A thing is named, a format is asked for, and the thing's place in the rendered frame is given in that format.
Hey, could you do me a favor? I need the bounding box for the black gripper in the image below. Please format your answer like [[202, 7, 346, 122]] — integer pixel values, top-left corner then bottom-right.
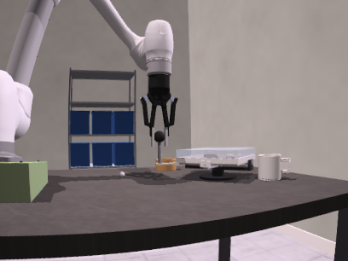
[[140, 74, 178, 147]]

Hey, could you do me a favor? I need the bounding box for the white mug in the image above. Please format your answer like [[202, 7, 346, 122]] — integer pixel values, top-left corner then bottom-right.
[[258, 154, 290, 181]]

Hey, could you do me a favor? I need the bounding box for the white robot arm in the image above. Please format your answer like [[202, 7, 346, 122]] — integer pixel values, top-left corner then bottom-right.
[[0, 0, 173, 162]]

